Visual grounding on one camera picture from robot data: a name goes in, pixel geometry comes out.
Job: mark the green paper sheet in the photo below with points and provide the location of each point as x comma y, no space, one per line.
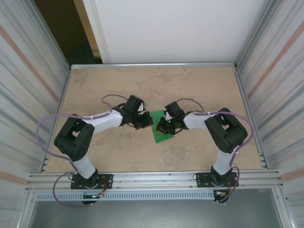
164,138

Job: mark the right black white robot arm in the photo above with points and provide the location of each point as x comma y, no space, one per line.
228,133

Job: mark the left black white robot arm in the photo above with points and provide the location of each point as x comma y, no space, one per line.
73,140

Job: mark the grey metal sheet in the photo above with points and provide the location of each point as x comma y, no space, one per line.
154,213

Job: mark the black controller box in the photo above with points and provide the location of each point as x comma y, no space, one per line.
221,194
91,196

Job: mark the white board panel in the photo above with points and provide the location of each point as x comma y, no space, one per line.
178,31

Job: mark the corrugated metal side panel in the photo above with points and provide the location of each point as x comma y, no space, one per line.
23,95
280,95

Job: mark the aluminium frame rail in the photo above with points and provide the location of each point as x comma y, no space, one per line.
240,85
65,85
152,65

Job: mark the wide aluminium mounting rail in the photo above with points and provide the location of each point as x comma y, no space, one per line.
154,180

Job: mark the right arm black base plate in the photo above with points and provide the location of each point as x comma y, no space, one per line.
202,179

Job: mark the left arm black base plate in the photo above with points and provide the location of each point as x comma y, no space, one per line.
107,180

